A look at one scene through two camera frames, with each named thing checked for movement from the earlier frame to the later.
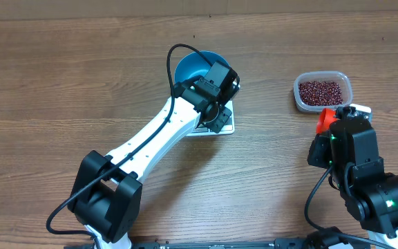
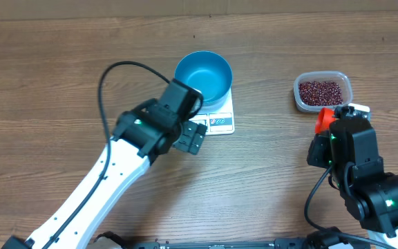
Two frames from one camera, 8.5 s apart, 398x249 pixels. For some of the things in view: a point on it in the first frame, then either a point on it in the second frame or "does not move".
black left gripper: [224, 114] → [193, 137]
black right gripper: [320, 150] does not move
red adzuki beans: [320, 93] does not move
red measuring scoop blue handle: [327, 115] does not move
